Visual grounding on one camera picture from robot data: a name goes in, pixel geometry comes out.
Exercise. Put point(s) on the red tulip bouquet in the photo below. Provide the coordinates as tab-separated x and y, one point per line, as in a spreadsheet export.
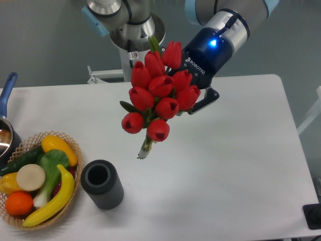
159	92

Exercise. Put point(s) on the white frame at right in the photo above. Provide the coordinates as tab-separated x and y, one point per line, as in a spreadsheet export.
310	115

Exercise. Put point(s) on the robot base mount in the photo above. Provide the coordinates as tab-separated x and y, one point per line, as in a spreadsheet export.
132	42

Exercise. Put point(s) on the dark grey ribbed vase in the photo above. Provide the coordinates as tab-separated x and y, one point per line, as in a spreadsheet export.
100	180

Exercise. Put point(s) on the yellow squash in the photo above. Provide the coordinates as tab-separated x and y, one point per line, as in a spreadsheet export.
52	142

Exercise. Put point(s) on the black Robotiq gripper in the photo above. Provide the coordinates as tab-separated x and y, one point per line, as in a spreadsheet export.
203	57

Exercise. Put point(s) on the woven wicker basket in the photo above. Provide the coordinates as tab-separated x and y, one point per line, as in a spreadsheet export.
25	146

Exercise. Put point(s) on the metal table clamp bracket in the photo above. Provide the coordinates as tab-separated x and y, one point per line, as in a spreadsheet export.
105	76

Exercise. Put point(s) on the yellow bell pepper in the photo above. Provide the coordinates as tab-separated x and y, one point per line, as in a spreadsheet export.
9	184

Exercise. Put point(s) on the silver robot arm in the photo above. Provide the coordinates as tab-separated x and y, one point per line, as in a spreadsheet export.
226	25

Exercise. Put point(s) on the black device at edge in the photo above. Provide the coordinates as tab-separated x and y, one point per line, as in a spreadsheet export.
312	215

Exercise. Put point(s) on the orange fruit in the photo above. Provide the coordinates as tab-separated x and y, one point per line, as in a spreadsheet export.
19	203

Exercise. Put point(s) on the yellow banana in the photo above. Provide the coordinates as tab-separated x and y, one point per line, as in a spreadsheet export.
57	203

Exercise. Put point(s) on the green cucumber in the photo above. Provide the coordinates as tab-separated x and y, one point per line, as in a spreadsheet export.
29	157

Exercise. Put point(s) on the beige round radish slice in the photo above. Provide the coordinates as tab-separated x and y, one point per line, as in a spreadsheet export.
30	177

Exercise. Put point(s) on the blue handled saucepan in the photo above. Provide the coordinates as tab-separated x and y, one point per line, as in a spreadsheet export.
10	140

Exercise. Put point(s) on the green bok choy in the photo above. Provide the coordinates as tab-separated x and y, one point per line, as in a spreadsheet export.
48	163

